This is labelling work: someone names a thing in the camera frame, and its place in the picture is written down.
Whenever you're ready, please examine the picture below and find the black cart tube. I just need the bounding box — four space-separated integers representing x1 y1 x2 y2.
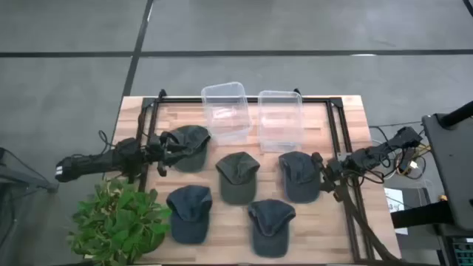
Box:
438 100 473 129

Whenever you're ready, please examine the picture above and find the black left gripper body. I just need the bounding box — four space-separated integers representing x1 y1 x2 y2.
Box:
146 133 171 166

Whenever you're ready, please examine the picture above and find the grey metal stand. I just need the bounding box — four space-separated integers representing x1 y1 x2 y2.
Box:
0 146 60 194

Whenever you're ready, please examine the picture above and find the black sleeved cable bundle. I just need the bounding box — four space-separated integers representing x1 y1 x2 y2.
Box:
341 188 402 264

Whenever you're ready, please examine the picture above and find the black cart crossbar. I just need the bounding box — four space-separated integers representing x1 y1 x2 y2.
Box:
390 200 456 229

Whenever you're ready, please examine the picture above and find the dark blue baseball cap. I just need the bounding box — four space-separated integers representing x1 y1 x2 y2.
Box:
278 150 321 205
166 184 214 245
247 199 297 259

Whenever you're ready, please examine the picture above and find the clear plastic bin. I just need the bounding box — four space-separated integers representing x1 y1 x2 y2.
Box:
257 89 304 154
200 81 253 146

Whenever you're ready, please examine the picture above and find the backlit black keyboard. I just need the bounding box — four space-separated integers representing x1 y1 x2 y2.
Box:
451 236 473 266

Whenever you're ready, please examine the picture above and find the thin black cable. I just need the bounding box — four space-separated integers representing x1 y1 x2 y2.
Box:
97 129 119 154

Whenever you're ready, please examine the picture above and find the white paper sheet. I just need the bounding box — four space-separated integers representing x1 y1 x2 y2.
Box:
383 187 409 236

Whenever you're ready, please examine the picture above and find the green leafy potted plant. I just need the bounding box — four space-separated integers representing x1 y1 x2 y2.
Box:
67 177 173 266

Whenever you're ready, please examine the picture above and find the grey metal cart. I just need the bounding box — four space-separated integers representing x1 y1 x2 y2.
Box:
421 110 473 233

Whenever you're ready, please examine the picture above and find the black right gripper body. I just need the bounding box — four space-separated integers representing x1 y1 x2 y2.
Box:
323 157 350 185

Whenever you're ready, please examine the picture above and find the yellow cable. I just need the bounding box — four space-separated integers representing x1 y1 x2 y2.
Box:
401 145 432 177

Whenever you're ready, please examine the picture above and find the black aluminium rig frame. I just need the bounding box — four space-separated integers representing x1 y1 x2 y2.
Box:
135 88 376 264

